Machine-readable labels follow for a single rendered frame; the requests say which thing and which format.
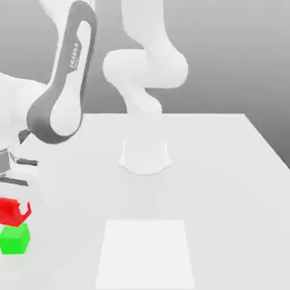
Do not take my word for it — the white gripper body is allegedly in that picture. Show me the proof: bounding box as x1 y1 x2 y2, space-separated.
0 170 46 203

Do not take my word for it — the small red cube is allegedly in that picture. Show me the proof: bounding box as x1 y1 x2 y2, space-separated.
0 197 32 228

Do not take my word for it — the small green cube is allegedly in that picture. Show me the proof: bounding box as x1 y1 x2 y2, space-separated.
0 222 31 255

